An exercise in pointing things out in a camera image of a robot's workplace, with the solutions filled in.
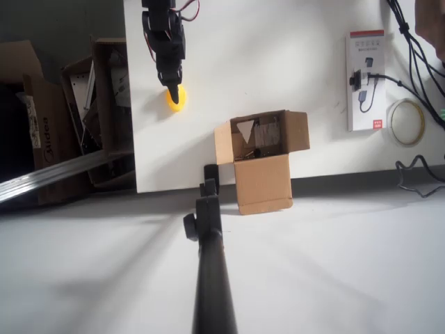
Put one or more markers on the person's bare forearm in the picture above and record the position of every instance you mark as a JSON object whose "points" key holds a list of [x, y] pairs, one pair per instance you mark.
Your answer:
{"points": [[432, 24]]}

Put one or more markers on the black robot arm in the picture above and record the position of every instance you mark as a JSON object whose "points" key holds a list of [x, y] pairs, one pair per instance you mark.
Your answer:
{"points": [[156, 14]]}

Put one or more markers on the cardboard box of metal parts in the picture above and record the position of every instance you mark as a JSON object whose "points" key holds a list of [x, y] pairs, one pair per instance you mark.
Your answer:
{"points": [[102, 87]]}

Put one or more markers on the small open cardboard box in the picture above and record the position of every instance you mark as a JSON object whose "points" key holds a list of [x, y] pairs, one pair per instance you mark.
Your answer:
{"points": [[262, 184]]}

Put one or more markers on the large Midea cardboard box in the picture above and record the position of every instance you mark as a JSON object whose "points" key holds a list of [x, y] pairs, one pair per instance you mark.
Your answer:
{"points": [[55, 139]]}

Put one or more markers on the white product box red stripes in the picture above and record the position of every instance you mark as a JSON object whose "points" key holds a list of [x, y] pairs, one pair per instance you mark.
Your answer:
{"points": [[373, 104]]}

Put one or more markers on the grey white metal part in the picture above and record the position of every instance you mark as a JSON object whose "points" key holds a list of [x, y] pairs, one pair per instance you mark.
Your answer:
{"points": [[120, 80]]}

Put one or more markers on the grey plastic packet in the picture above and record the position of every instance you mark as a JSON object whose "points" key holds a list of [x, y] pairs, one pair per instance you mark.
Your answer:
{"points": [[267, 135]]}

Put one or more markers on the black stand clamp knob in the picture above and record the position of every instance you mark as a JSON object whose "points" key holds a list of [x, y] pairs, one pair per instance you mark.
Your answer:
{"points": [[190, 226]]}

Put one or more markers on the small black white webcam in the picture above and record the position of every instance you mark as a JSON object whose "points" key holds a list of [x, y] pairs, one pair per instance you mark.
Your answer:
{"points": [[358, 80]]}

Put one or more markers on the clear tape roll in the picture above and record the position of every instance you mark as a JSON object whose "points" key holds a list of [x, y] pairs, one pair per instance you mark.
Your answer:
{"points": [[408, 143]]}

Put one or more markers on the green terminal connector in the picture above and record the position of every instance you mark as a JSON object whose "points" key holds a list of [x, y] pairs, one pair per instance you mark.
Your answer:
{"points": [[442, 115]]}

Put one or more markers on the perforated metal bracket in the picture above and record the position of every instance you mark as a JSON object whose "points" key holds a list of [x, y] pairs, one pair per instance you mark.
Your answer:
{"points": [[78, 87]]}

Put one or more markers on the aluminium extrusion rail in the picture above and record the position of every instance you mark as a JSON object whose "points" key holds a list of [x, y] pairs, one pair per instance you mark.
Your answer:
{"points": [[52, 174]]}

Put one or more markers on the black camera stand pole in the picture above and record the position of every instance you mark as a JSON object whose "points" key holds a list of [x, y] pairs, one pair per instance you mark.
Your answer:
{"points": [[212, 278]]}

